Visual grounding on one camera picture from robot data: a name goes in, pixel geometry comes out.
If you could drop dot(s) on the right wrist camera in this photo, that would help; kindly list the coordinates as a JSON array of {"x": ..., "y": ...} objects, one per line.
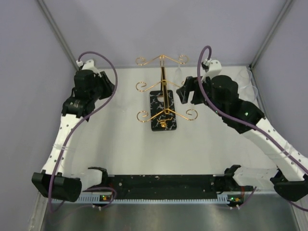
[{"x": 212, "y": 68}]

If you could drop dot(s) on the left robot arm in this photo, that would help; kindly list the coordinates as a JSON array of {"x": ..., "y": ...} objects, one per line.
[{"x": 56, "y": 179}]

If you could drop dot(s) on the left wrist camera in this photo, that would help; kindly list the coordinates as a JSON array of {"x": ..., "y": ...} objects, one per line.
[{"x": 88, "y": 65}]

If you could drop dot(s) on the gold wire wine glass rack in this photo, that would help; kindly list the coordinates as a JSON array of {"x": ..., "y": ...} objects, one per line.
[{"x": 162, "y": 115}]

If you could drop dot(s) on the black mounting base plate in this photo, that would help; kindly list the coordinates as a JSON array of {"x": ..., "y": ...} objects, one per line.
[{"x": 172, "y": 187}]

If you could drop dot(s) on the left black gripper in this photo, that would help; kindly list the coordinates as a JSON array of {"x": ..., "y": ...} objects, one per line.
[{"x": 109, "y": 87}]

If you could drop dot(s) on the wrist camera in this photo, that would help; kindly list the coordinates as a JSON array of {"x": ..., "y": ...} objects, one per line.
[
  {"x": 212, "y": 68},
  {"x": 88, "y": 65}
]

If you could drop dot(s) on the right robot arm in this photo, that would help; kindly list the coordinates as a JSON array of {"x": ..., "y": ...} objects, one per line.
[{"x": 289, "y": 177}]

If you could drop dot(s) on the ribbed champagne flute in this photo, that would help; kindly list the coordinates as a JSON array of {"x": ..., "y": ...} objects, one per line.
[{"x": 178, "y": 72}]

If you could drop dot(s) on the clear wine glass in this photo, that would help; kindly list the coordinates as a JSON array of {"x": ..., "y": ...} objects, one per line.
[
  {"x": 249, "y": 93},
  {"x": 243, "y": 78}
]

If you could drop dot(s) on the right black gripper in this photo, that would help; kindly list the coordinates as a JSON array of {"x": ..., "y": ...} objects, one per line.
[{"x": 191, "y": 83}]

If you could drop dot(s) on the white slotted cable duct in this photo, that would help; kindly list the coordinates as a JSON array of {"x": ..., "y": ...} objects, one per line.
[{"x": 90, "y": 198}]

